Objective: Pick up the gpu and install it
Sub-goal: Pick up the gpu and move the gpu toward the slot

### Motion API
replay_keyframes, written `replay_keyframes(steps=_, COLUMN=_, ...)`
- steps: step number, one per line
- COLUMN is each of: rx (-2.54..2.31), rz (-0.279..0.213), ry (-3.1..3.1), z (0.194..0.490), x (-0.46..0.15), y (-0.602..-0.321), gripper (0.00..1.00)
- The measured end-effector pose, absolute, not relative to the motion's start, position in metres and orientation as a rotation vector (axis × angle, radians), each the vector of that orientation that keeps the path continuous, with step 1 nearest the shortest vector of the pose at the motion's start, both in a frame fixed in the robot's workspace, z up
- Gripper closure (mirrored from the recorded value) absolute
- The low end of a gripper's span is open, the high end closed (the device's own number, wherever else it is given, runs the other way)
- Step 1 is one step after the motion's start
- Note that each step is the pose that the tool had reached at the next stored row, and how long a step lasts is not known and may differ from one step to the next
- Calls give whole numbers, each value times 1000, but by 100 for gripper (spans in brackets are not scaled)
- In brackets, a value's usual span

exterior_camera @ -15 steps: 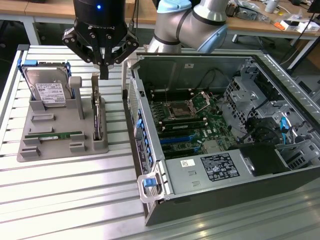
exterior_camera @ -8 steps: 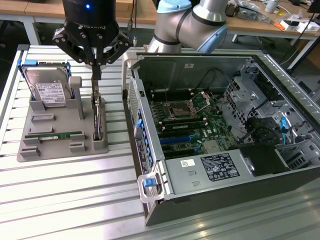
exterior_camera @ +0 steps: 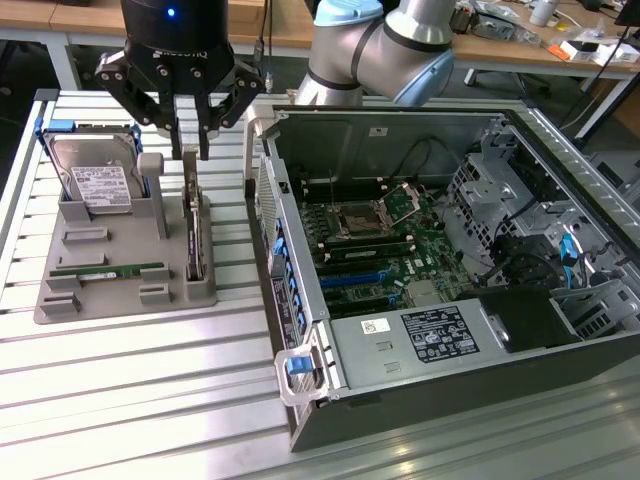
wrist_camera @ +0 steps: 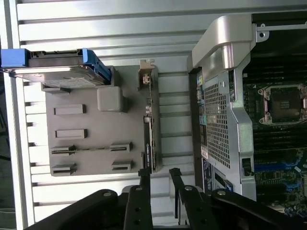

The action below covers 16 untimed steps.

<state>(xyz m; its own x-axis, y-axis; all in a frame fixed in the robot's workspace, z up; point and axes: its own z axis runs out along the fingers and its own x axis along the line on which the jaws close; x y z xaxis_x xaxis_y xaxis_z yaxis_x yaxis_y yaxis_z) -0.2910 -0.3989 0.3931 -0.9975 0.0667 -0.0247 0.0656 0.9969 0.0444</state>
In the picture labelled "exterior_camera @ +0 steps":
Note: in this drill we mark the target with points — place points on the cardboard box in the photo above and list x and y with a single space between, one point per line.
245 12

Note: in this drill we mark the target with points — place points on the black monitor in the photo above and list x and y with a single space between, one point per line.
627 10

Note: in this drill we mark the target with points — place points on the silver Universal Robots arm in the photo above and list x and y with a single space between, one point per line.
350 50

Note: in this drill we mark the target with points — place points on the hard disk with blue carrier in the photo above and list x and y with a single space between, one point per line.
100 170

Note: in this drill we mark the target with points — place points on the Nvidia Quadro graphics card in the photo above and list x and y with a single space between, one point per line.
196 235

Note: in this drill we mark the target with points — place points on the green RAM stick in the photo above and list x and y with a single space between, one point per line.
110 271
375 252

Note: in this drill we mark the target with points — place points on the blue card retention latch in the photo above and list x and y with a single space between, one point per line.
279 247

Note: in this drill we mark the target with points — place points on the grey power supply unit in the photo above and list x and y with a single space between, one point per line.
370 360

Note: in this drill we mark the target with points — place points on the black plastic cover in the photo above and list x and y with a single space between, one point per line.
530 320

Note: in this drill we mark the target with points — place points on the silver chipset heatsink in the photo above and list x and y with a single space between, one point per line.
424 292

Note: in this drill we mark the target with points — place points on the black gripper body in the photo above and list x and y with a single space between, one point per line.
175 45

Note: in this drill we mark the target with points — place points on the metal socket cover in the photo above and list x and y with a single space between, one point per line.
404 187

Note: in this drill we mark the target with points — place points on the orange small item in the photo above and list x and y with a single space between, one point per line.
556 51

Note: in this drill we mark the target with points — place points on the grey metal chassis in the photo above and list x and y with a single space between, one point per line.
617 175

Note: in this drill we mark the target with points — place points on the grey plastic parts rack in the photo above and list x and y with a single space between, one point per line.
125 295

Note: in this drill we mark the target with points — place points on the cluttered wooden desk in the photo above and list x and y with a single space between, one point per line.
500 55

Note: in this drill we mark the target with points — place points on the open black PC case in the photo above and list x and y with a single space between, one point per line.
450 410

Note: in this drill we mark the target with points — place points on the green Dell motherboard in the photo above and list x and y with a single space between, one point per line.
435 250

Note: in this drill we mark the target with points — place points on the thin metal locking lever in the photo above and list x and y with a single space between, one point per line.
333 190

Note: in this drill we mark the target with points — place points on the perforated metal disk bay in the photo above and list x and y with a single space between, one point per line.
480 210

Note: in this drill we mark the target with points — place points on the white cylinder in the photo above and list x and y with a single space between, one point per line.
542 12

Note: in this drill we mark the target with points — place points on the white flat box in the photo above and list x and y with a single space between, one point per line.
605 52

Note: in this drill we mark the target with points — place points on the wooden desk white frame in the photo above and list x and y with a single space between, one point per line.
50 15

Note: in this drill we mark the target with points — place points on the CPU socket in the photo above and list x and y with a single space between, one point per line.
362 220

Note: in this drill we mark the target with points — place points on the black RAM slot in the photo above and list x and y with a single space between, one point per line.
345 186
345 196
367 243
367 239
345 191
345 181

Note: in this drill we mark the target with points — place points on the black expansion slot blue clip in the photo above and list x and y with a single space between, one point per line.
360 302

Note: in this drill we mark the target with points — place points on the blue release latch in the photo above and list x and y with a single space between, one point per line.
297 365

